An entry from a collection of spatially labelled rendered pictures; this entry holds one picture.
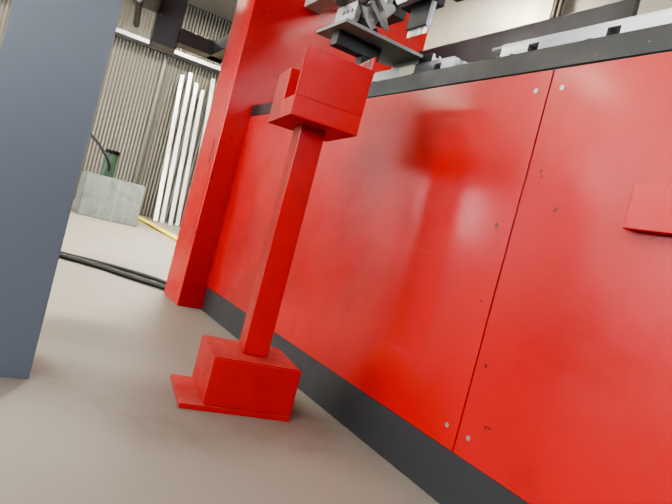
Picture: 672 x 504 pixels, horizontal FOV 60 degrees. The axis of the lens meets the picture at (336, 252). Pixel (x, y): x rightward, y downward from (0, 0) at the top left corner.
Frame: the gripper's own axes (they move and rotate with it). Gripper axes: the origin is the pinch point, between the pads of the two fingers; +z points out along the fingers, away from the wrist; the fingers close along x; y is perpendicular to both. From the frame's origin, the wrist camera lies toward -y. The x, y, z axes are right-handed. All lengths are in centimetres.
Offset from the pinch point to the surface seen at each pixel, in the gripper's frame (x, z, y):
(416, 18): 1.6, 1.1, 14.3
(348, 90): -38, 10, -34
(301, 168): -31, 22, -49
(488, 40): 34, 18, 63
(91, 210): 510, 43, -101
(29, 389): -36, 37, -118
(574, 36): -62, 18, 6
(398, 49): -7.1, 7.1, -0.3
